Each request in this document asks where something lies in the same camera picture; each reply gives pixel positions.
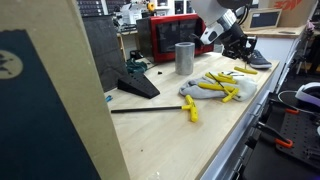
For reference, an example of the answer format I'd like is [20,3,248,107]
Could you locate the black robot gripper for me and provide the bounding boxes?
[220,22,258,65]

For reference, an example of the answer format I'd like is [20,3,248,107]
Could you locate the thin yellow T-handle hex key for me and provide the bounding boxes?
[233,59,259,75]

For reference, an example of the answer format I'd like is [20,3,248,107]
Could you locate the grey canvas sneaker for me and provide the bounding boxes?
[247,48,273,70]

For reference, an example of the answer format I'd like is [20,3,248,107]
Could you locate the white side table wooden top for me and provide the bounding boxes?
[246,25,308,88]

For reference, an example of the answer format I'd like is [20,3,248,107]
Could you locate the framed blackboard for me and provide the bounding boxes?
[246,7,283,30]

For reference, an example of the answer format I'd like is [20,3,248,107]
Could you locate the aluminium hollow cylinder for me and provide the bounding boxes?
[174,41,196,76]

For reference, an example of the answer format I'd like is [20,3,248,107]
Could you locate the grey crumpled cloth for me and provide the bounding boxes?
[178,75,259,102]

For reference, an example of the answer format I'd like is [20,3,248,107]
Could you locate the black tripod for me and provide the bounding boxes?
[295,19,317,75]

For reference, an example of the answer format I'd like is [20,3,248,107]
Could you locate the red and black microwave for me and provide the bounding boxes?
[136,13,216,64]

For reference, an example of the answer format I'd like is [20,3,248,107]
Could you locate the cardboard box red print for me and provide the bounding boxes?
[267,0,318,28]

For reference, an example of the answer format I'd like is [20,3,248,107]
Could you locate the black perforated mounting platform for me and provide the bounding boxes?
[242,99,320,180]

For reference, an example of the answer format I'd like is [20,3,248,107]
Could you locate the black wedge hex key stand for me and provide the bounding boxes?
[116,71,161,100]

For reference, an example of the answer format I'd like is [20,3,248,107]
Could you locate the white machine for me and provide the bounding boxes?
[119,2,145,27]

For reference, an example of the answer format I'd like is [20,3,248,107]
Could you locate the dark grey mesh panel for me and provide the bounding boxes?
[82,14,130,93]

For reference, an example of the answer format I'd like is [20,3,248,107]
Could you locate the storage bin rack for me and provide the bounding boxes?
[76,0,128,18]

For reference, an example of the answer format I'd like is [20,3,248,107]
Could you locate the large cardboard box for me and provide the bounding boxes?
[0,0,131,180]

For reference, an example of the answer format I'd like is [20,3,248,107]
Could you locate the white cable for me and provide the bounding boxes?
[277,89,301,103]

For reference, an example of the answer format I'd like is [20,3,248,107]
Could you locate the large yellow T-handle hex key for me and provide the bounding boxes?
[110,94,200,124]

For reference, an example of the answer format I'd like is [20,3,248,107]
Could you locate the orange-handled black clamp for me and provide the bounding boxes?
[283,106,302,116]
[254,121,295,150]

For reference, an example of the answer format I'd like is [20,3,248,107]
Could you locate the teal cable bundle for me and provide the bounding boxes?
[125,57,149,75]

